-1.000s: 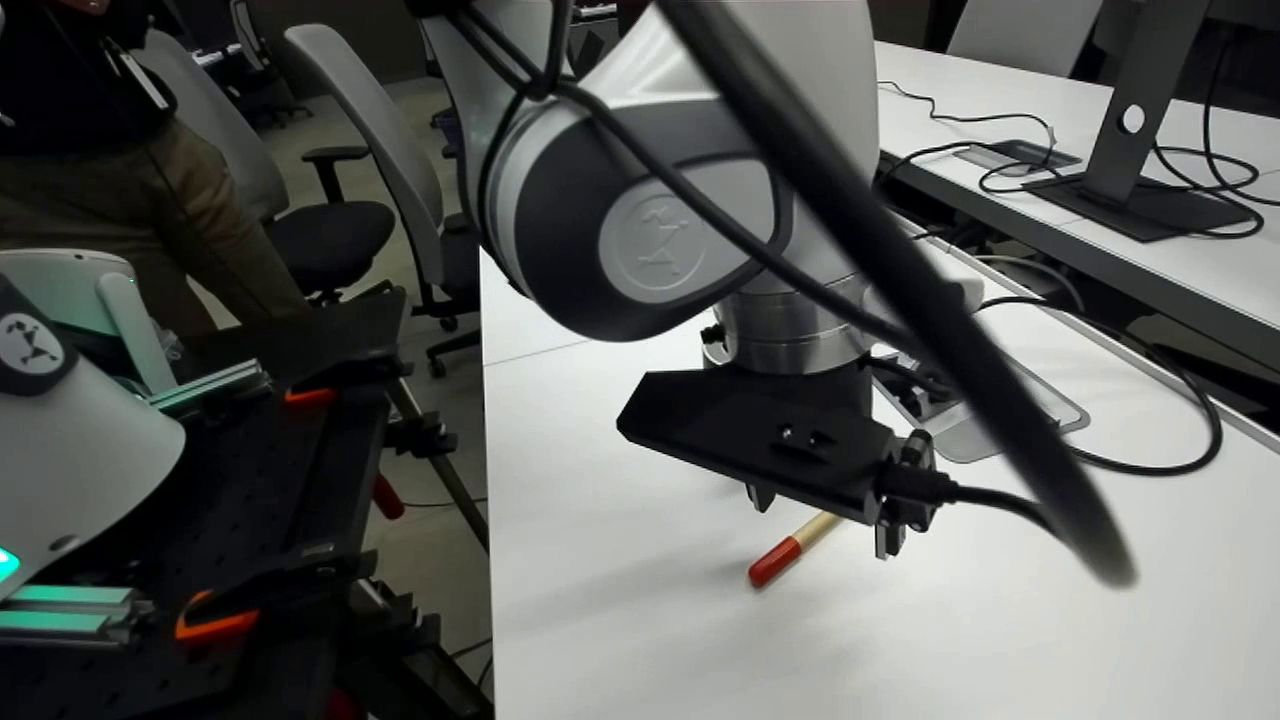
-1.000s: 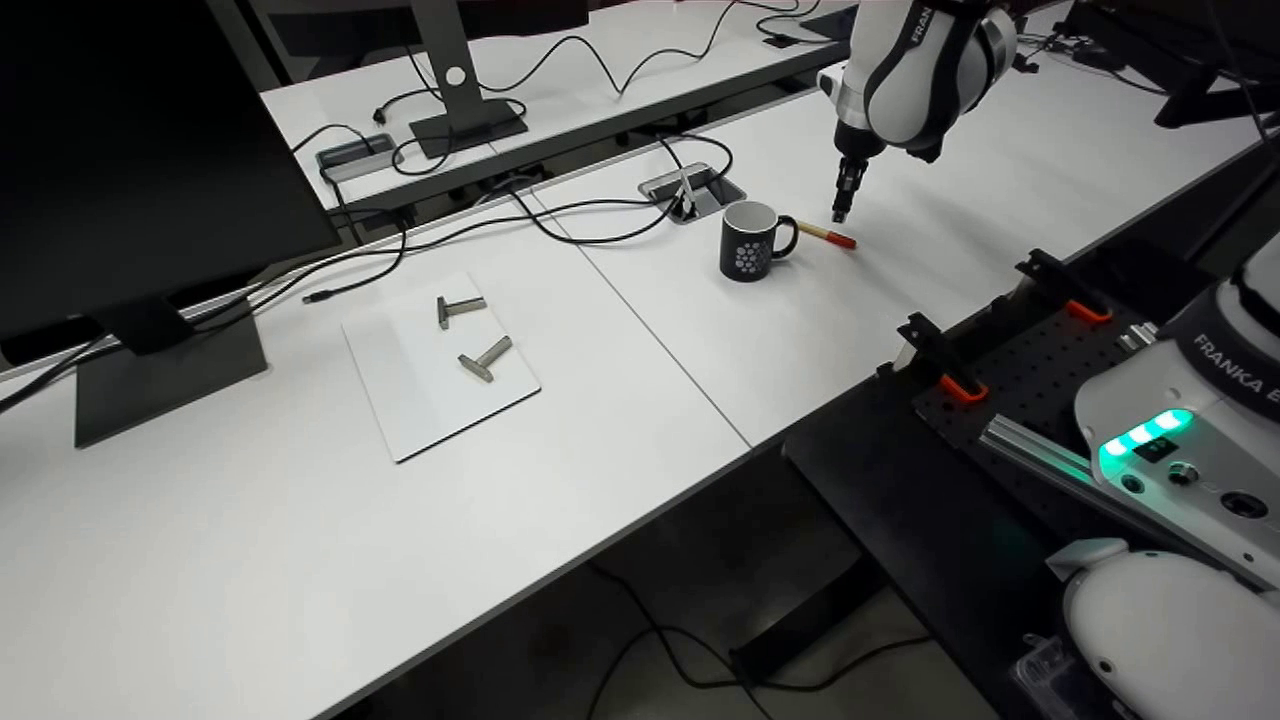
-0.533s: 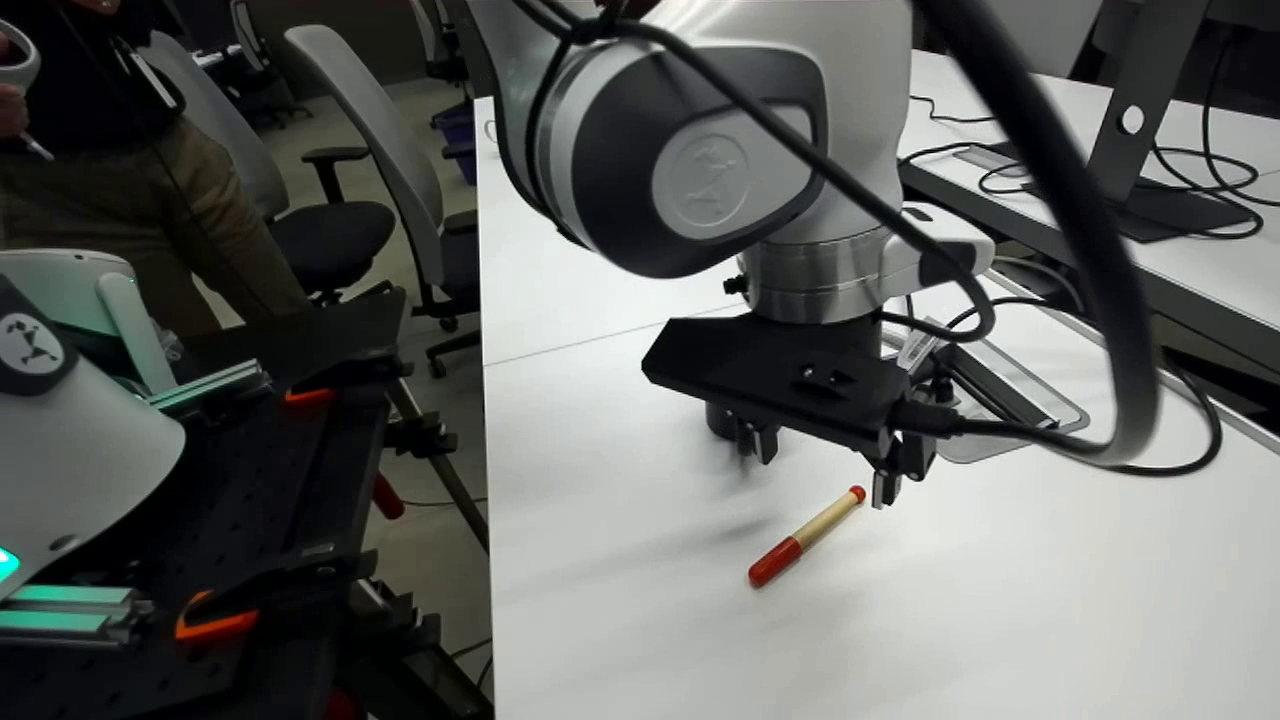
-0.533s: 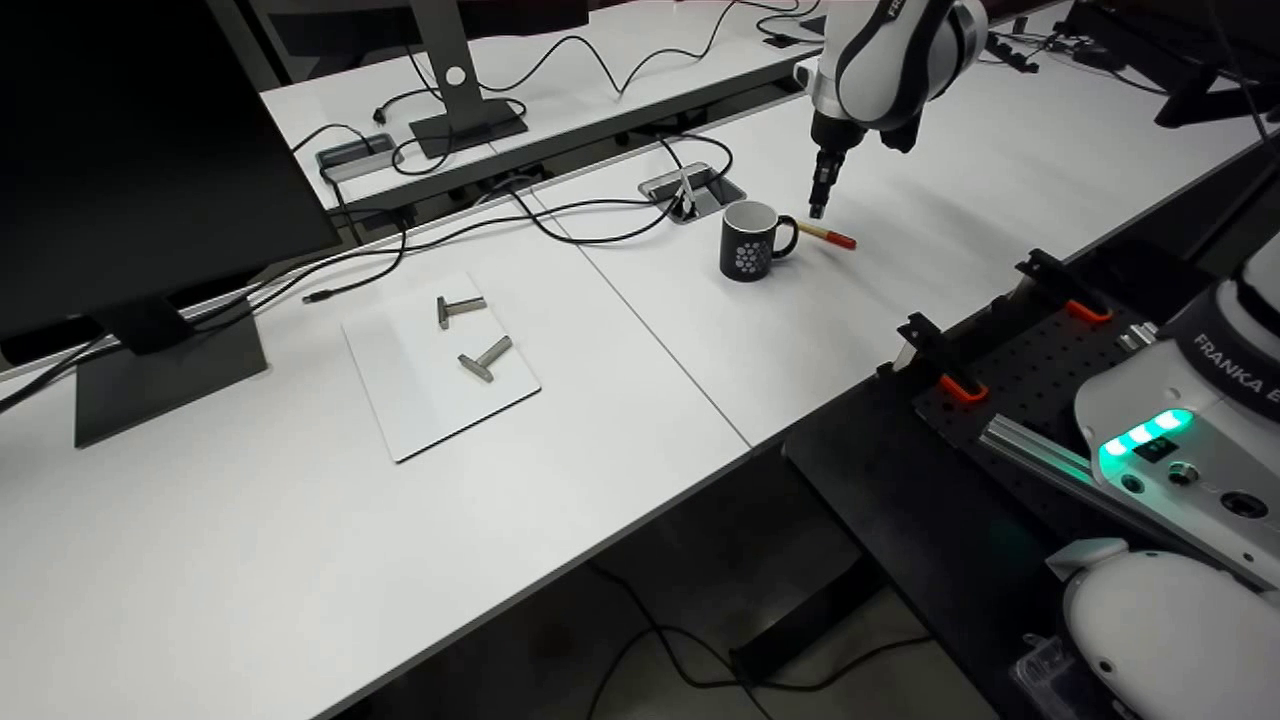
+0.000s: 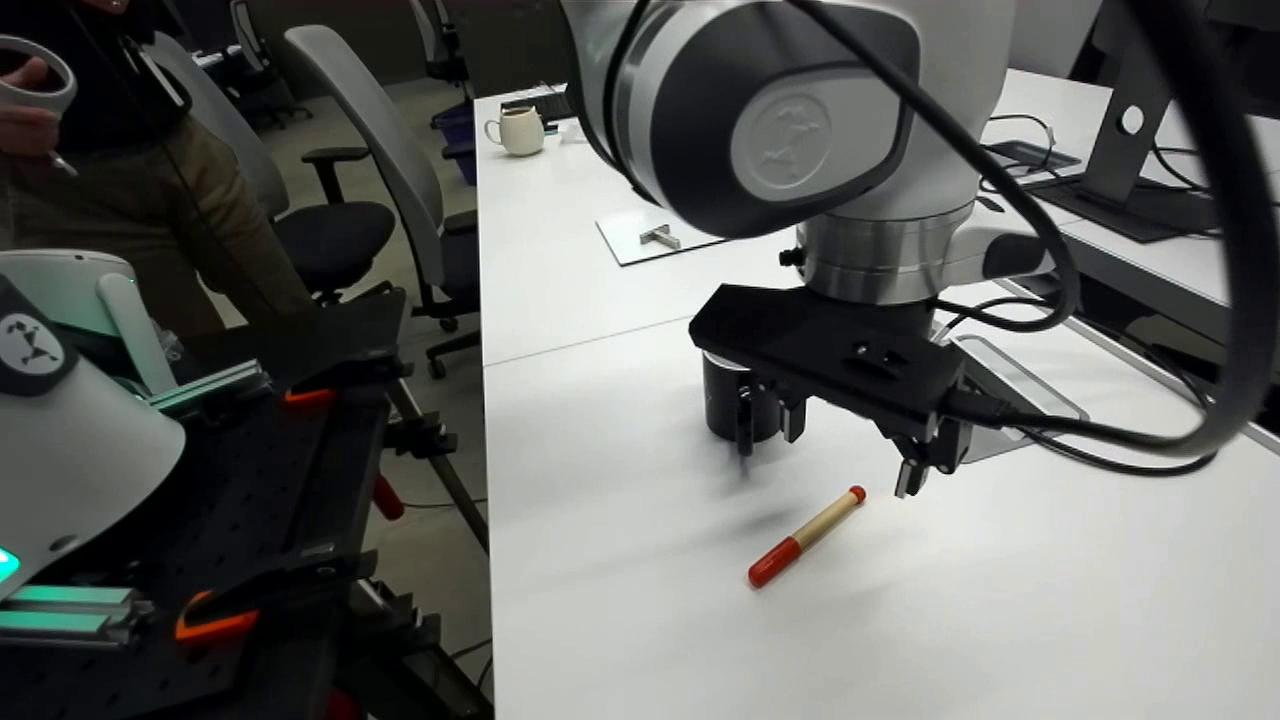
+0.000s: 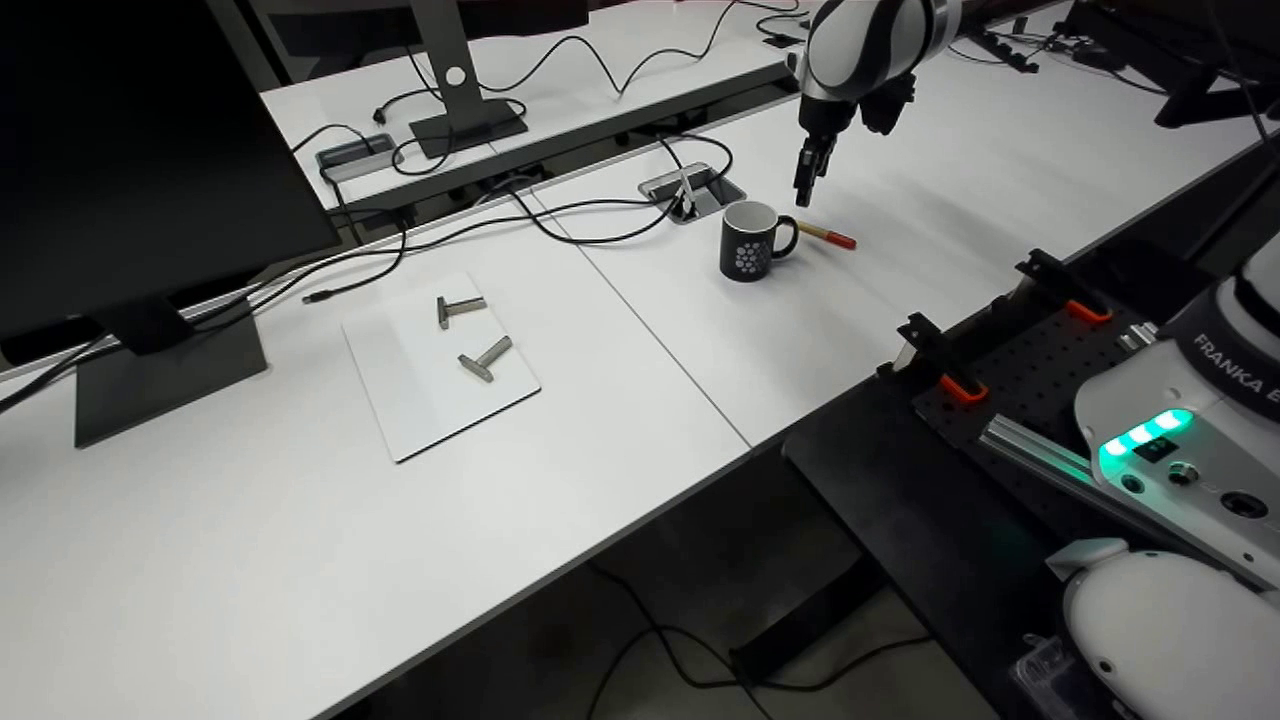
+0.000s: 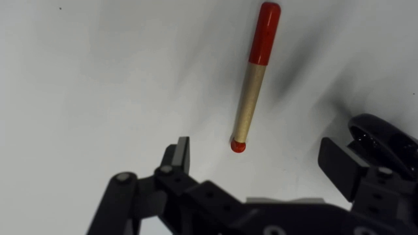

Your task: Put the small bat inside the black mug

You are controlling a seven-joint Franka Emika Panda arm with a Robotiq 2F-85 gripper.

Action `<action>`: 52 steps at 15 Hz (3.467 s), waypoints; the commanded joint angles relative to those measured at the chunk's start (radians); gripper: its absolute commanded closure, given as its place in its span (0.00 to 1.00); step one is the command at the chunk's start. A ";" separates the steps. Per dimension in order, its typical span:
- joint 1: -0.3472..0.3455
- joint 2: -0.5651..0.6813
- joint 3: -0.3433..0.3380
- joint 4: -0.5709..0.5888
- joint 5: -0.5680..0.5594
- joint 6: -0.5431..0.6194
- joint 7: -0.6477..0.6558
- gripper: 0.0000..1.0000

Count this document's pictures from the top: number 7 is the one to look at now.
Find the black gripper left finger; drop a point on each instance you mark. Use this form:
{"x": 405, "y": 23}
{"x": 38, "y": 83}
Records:
{"x": 183, "y": 203}

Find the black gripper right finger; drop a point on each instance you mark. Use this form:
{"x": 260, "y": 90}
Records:
{"x": 379, "y": 203}

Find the small red wooden bat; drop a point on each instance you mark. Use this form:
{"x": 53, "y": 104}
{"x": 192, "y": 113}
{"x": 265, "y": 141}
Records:
{"x": 256, "y": 78}

